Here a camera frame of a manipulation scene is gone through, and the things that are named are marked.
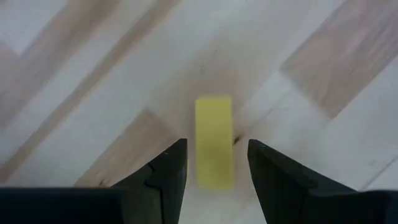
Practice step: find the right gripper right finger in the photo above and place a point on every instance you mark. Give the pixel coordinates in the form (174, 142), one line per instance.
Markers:
(280, 186)

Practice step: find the yellow eraser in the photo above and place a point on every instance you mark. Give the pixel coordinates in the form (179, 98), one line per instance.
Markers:
(214, 143)

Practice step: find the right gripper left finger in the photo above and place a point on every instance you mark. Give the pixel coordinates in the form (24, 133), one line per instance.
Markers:
(169, 177)

